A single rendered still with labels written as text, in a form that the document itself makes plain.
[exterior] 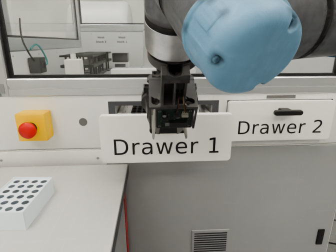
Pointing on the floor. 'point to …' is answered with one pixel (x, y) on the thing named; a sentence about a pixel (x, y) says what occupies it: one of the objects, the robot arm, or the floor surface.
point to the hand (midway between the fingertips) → (168, 125)
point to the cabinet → (220, 198)
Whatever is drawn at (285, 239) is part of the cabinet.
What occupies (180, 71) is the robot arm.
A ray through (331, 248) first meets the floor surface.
